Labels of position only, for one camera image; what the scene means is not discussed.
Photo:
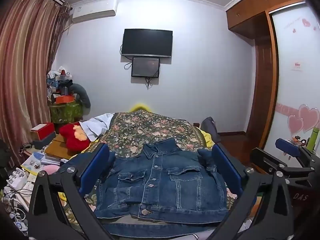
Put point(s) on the red plush toy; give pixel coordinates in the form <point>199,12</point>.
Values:
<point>73,140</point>

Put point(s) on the floral bedspread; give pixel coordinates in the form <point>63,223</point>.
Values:
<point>140,130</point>

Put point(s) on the pink heart stickers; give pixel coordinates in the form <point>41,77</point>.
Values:
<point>306,117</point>

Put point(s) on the yellow pillow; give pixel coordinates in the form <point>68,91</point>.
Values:
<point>141,107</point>

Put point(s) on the pink cloth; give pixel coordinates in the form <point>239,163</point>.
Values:
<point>51,170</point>

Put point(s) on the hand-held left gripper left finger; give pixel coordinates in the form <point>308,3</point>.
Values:
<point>96,165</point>

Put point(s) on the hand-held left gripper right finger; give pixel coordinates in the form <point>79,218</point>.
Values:
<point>225,170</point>

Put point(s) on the wooden wardrobe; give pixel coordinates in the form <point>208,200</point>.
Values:
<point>262,67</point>

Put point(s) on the white air conditioner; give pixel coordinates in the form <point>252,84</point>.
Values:
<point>93,10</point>

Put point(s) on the green bottle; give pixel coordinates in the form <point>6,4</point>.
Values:
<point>312,140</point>

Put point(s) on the black wall television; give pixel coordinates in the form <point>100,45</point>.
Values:
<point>147,42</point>

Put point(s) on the blue denim jacket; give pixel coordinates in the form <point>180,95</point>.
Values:
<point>160,177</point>

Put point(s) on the red flat box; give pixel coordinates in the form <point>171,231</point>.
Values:
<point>42,130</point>

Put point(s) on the grey neck pillow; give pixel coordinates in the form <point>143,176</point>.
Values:
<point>81,92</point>

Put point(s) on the brown cardboard board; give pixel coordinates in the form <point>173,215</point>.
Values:
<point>57,148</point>

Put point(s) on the striped brown curtain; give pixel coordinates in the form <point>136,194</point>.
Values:
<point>22,67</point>

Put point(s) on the stack of magazines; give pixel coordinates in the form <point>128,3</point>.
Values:
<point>37,162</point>

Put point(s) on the white sliding door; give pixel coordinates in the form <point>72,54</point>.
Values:
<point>292,92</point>

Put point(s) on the dark grey cloth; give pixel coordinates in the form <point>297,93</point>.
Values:
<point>210,128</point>

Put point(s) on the orange box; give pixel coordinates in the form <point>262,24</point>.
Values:
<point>64,99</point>

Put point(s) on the pile of clutter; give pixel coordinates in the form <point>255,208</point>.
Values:
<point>58,82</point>

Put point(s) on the small black monitor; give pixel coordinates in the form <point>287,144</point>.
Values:
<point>145,67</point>

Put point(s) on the white shirt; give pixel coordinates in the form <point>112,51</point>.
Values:
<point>96,126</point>

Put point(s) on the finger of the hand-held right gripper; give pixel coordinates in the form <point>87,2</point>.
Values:
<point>287,147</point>
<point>267,158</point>

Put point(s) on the yellow blanket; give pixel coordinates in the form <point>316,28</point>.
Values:
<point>207,137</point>

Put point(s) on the white paper note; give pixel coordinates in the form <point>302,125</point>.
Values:
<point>297,66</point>

